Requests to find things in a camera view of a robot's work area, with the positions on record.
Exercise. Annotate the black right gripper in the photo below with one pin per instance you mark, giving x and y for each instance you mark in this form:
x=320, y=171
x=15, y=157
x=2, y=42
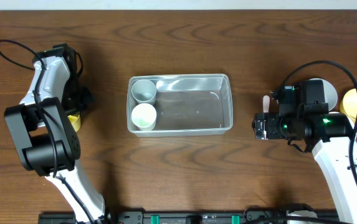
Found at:
x=260, y=126

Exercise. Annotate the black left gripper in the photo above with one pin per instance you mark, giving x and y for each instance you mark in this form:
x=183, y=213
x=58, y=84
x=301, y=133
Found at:
x=83, y=97

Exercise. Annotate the yellow plastic cup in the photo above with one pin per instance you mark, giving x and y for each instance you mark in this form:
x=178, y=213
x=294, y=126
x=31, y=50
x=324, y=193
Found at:
x=75, y=120

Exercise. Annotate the grey plastic bowl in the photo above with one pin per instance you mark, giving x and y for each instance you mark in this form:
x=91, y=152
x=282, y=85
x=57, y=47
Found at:
x=331, y=96

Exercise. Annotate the white plastic cup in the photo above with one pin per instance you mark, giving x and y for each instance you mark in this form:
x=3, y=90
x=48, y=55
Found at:
x=144, y=116

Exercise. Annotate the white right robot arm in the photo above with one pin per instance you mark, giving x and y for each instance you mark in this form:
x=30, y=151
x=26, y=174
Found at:
x=329, y=137

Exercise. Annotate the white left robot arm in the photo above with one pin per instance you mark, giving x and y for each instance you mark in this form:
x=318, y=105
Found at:
x=44, y=137

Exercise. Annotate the clear plastic container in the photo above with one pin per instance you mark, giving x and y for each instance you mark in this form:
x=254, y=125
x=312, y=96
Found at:
x=186, y=105

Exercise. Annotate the white plastic fork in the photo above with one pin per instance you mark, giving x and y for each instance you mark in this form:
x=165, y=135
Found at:
x=266, y=103

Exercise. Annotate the grey plastic cup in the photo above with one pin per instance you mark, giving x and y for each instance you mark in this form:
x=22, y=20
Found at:
x=144, y=91

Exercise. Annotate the white plastic bowl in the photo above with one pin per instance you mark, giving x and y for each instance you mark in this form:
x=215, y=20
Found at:
x=303, y=213

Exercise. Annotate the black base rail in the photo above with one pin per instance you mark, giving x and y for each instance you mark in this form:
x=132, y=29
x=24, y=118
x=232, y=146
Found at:
x=139, y=217

